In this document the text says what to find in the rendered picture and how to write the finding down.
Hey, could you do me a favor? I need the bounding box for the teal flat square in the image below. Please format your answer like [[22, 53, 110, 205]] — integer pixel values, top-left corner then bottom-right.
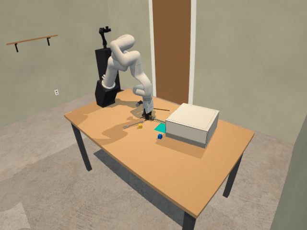
[[154, 123, 165, 133]]

